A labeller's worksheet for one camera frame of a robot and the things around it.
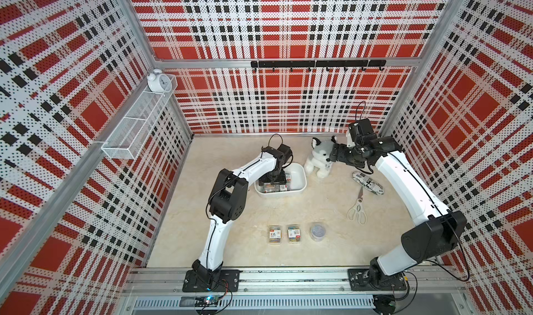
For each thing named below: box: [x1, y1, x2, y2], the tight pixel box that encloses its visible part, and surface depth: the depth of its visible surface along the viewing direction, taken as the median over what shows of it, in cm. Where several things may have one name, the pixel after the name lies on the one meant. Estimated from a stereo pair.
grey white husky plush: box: [303, 135, 337, 179], surface depth 94 cm
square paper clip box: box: [287, 226, 302, 244], surface depth 84 cm
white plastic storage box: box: [254, 162, 308, 198], surface depth 98 cm
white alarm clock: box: [147, 68, 173, 93], surface depth 82 cm
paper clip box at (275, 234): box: [268, 225, 283, 245], surface depth 84 cm
